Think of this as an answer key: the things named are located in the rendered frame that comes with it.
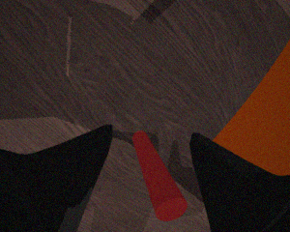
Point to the red peg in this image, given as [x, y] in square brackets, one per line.
[166, 198]

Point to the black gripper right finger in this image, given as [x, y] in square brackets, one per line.
[239, 196]

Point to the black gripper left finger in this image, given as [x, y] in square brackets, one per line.
[55, 184]

